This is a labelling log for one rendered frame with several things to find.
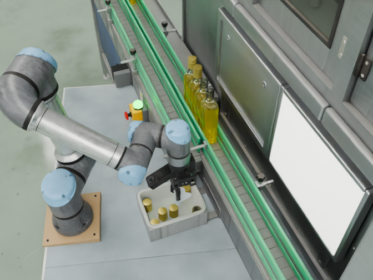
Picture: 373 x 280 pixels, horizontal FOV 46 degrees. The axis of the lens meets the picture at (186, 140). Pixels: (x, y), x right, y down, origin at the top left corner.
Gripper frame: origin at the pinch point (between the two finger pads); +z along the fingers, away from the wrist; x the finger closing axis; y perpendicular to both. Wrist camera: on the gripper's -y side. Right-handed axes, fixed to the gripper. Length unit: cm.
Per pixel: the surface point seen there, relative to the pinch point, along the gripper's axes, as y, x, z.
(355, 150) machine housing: 36, -35, -50
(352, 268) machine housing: 2, -72, -79
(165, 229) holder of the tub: -5.5, -7.1, 7.4
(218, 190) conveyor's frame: 16.4, -2.2, 0.1
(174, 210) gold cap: -0.4, -0.9, 6.6
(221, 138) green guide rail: 24.6, 16.2, -6.2
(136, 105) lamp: 0, 55, 3
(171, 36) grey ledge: 30, 96, 0
